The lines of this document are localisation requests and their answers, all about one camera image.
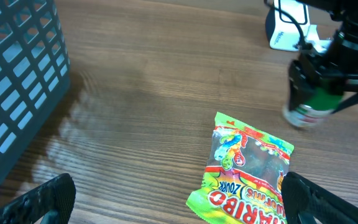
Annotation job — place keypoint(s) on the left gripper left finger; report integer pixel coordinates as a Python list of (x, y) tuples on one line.
[(51, 203)]

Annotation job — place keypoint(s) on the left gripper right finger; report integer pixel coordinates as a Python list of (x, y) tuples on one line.
[(306, 202)]

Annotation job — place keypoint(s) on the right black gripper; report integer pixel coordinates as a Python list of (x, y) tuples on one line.
[(336, 71)]

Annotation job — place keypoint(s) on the green lid jar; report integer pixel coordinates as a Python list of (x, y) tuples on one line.
[(311, 111)]

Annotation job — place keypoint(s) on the Haribo gummy candy bag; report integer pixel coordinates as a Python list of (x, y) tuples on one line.
[(242, 180)]

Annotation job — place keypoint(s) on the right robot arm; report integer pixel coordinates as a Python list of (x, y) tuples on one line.
[(345, 11)]

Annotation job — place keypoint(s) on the white barcode scanner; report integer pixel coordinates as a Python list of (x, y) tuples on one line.
[(281, 32)]

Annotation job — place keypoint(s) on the grey plastic mesh basket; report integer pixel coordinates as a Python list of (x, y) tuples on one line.
[(34, 73)]

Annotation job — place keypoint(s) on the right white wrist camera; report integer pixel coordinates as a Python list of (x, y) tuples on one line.
[(320, 45)]

